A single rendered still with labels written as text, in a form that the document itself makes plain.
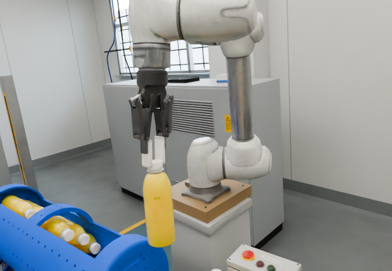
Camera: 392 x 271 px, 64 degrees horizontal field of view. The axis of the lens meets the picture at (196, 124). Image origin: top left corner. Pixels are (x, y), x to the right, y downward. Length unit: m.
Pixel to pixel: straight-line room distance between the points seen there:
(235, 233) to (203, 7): 1.16
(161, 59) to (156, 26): 0.07
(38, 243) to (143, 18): 0.78
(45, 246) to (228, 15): 0.87
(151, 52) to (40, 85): 5.43
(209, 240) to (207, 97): 1.44
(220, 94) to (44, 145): 4.27
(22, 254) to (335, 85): 2.97
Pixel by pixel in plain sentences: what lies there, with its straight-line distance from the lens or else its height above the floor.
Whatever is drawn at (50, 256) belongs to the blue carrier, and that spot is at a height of 1.18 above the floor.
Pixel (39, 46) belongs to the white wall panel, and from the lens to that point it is 6.15.
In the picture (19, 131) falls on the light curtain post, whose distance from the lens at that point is 2.24.
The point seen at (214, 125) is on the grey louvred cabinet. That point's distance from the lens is 2.64.
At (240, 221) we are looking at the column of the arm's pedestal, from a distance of 1.61.
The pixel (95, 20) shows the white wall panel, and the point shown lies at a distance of 6.64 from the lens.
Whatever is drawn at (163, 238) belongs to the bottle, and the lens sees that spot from 0.82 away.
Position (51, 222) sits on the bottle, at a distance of 1.27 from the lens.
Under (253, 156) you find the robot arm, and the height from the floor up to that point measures 1.27.
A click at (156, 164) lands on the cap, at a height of 1.48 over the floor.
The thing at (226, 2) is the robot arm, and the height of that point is 1.83.
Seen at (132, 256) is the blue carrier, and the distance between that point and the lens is 0.96.
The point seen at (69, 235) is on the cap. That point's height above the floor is 1.16.
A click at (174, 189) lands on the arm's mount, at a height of 1.06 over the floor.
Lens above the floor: 1.74
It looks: 13 degrees down
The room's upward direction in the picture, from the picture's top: 5 degrees counter-clockwise
